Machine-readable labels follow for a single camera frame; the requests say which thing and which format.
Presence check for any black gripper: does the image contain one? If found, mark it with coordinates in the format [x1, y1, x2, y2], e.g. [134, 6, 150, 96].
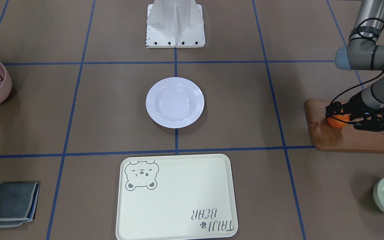
[325, 93, 384, 132]

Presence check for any orange fruit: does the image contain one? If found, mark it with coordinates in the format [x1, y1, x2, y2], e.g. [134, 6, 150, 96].
[327, 114, 350, 129]

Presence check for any white round plate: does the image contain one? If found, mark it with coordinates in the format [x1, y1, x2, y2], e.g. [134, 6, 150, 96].
[145, 77, 205, 129]

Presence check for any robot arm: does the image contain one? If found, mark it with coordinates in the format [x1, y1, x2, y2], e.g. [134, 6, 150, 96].
[325, 0, 384, 132]

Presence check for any cream bear tray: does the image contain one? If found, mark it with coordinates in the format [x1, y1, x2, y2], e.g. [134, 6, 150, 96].
[115, 154, 239, 240]

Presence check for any wooden cutting board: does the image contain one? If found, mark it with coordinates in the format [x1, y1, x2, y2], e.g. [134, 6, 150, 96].
[304, 99, 384, 153]

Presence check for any grey folded cloth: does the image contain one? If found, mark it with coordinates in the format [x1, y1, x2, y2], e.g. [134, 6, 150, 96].
[0, 181, 40, 228]

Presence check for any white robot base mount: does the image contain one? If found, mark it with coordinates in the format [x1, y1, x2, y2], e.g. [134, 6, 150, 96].
[145, 0, 206, 48]

